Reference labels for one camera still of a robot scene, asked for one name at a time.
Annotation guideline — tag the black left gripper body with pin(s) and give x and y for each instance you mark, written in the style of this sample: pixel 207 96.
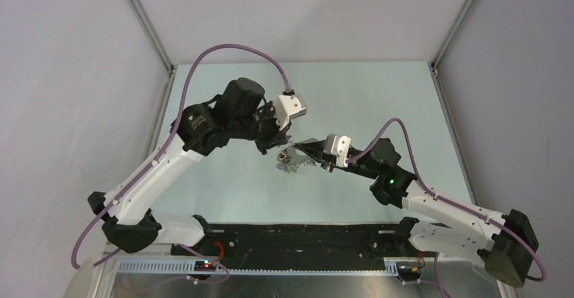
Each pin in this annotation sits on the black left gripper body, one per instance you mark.
pixel 265 131

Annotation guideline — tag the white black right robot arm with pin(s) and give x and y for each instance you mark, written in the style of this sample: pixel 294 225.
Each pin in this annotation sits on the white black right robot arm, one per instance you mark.
pixel 501 243

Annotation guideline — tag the right aluminium frame post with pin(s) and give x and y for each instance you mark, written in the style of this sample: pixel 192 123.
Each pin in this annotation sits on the right aluminium frame post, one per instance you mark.
pixel 454 30

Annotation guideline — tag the aluminium frame post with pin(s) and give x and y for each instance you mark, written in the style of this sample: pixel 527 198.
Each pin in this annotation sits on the aluminium frame post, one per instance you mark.
pixel 151 34
pixel 454 30

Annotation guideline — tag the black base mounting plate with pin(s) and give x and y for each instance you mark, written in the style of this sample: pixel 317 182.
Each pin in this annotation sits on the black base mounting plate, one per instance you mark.
pixel 303 246

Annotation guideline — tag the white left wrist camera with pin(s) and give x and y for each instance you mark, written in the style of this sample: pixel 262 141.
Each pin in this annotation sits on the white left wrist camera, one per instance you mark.
pixel 287 108

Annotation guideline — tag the left aluminium frame post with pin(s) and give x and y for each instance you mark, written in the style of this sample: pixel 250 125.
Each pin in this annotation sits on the left aluminium frame post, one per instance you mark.
pixel 151 34

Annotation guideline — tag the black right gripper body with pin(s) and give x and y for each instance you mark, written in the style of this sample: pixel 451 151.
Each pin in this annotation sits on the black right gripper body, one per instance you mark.
pixel 327 162

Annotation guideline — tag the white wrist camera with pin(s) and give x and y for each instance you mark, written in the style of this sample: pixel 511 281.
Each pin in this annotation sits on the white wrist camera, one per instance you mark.
pixel 337 148
pixel 287 108

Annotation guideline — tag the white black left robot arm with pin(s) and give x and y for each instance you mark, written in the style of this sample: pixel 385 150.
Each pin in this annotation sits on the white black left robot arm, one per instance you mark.
pixel 241 112

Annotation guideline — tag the grey slotted cable duct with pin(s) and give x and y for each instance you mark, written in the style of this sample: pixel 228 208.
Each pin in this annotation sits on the grey slotted cable duct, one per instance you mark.
pixel 190 267

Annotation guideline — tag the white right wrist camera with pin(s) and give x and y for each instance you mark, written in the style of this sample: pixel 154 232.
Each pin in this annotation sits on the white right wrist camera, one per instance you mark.
pixel 337 148

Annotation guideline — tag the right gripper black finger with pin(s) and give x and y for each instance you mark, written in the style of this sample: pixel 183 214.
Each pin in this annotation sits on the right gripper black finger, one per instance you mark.
pixel 310 145
pixel 315 155

